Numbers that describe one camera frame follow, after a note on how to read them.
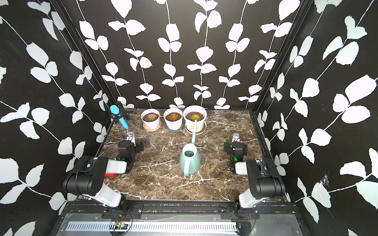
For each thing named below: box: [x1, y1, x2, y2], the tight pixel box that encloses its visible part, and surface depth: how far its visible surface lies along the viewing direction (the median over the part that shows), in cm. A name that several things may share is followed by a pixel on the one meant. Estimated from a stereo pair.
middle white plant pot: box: [163, 107, 184, 131], surface depth 106 cm
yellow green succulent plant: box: [190, 114, 201, 121], surface depth 104 cm
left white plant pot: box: [140, 108, 160, 130], surface depth 106 cm
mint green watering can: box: [179, 119, 201, 177], surface depth 80 cm
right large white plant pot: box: [183, 105, 208, 134], surface depth 106 cm
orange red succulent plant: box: [169, 113, 179, 122], surface depth 106 cm
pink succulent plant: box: [142, 112, 159, 122], surface depth 106 cm
